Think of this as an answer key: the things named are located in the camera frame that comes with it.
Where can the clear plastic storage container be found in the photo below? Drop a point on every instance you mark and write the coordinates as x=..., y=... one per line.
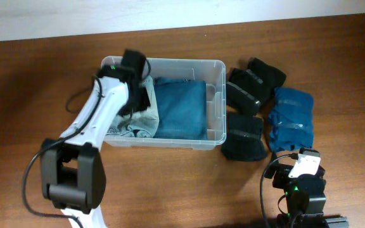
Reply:
x=213, y=73

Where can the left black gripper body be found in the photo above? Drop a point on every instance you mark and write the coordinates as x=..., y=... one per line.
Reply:
x=142, y=101

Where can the dark blue jeans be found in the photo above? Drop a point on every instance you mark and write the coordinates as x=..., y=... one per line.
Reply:
x=182, y=109

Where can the black garment bundle taped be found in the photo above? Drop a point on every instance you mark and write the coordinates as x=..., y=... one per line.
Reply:
x=247, y=92

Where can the blue taped garment bundle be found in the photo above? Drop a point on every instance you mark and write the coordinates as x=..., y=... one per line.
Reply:
x=291, y=120

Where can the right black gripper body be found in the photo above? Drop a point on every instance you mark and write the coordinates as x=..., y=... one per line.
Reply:
x=283, y=183

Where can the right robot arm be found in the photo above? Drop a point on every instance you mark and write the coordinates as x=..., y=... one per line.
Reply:
x=305, y=199

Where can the black garment bundle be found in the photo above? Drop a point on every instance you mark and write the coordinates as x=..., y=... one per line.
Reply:
x=273, y=76
x=244, y=138

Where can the light blue jeans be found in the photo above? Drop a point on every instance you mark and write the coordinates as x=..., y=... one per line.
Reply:
x=140, y=124

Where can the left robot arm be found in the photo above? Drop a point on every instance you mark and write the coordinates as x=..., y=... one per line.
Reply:
x=72, y=173

